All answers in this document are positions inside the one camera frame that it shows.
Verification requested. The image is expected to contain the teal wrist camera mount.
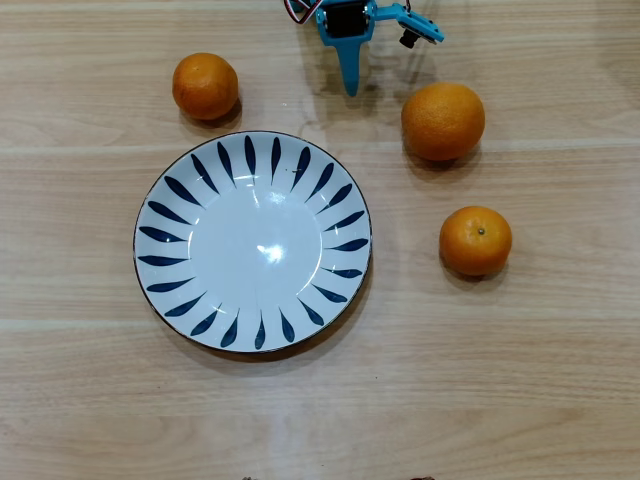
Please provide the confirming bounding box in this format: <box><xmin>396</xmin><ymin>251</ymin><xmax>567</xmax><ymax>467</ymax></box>
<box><xmin>372</xmin><ymin>2</ymin><xmax>445</xmax><ymax>50</ymax></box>

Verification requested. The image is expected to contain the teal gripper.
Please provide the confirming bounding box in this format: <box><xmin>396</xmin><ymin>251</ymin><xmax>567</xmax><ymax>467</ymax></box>
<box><xmin>315</xmin><ymin>0</ymin><xmax>377</xmax><ymax>98</ymax></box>

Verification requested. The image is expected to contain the white plate blue leaf pattern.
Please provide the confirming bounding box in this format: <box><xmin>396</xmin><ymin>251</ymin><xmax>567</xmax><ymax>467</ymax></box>
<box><xmin>133</xmin><ymin>130</ymin><xmax>374</xmax><ymax>354</ymax></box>

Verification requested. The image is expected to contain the small orange with stem dot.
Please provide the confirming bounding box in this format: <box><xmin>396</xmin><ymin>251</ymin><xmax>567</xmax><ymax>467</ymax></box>
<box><xmin>438</xmin><ymin>205</ymin><xmax>514</xmax><ymax>277</ymax></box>

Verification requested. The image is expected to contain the large deep orange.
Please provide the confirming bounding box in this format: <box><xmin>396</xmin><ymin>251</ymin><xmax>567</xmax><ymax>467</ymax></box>
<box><xmin>400</xmin><ymin>81</ymin><xmax>487</xmax><ymax>162</ymax></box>

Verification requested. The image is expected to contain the red white black servo wire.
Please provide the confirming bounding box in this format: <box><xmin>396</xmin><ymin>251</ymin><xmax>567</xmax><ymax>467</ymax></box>
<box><xmin>283</xmin><ymin>0</ymin><xmax>316</xmax><ymax>25</ymax></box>

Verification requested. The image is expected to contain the small yellowish orange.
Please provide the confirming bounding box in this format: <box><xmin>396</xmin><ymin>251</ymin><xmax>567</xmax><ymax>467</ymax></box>
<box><xmin>172</xmin><ymin>52</ymin><xmax>240</xmax><ymax>122</ymax></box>

